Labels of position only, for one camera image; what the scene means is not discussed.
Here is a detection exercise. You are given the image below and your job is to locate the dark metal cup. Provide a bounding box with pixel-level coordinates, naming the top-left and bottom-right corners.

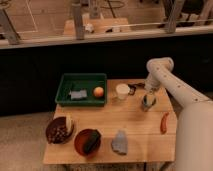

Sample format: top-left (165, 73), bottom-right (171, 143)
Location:
top-left (141, 96), bottom-right (154, 112)

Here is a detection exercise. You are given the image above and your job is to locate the white cup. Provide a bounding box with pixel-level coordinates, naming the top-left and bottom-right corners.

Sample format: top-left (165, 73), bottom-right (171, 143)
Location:
top-left (116, 83), bottom-right (130, 100)

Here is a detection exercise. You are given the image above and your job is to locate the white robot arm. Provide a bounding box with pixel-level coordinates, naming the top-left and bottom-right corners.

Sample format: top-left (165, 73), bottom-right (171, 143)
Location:
top-left (145, 57), bottom-right (213, 171)

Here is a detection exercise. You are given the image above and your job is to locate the blue sponge in tray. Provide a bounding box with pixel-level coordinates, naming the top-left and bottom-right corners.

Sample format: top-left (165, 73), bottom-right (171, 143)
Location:
top-left (69, 90), bottom-right (87, 100)

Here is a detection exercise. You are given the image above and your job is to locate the green plastic tray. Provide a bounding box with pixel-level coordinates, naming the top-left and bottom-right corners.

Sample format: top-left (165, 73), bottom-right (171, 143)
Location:
top-left (55, 73), bottom-right (107, 107)

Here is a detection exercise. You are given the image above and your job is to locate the black peeler tool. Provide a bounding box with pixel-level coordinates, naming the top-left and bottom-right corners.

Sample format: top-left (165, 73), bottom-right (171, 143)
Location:
top-left (128, 83), bottom-right (145, 95)

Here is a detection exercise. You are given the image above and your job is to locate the wooden folding table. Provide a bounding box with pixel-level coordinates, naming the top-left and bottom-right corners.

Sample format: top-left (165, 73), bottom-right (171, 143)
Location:
top-left (43, 80), bottom-right (177, 164)

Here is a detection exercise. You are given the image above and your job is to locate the orange fruit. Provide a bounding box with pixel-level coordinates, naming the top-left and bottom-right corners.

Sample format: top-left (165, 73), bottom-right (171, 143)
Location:
top-left (93, 87), bottom-right (104, 98)

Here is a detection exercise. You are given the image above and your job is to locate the crumpled blue cloth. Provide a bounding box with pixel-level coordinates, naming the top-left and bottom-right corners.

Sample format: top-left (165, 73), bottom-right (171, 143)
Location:
top-left (111, 130), bottom-right (128, 155)

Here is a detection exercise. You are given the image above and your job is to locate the dark green sponge block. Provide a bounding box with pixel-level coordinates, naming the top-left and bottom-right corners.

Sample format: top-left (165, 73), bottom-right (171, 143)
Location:
top-left (83, 130), bottom-right (101, 154)

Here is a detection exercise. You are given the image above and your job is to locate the red bowl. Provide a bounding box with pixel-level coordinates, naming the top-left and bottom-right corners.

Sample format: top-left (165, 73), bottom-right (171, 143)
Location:
top-left (74, 129), bottom-right (101, 158)

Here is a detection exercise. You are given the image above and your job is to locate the wooden background table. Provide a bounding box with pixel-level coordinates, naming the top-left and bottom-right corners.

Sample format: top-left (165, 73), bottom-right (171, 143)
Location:
top-left (63, 18), bottom-right (131, 36)

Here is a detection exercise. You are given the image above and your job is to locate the banana slice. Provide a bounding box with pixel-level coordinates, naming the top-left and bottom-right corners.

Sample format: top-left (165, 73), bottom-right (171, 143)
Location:
top-left (66, 115), bottom-right (73, 134)

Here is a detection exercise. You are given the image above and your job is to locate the dark brown bowl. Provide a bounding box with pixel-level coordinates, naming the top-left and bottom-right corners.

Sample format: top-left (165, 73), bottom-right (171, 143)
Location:
top-left (45, 117), bottom-right (74, 144)

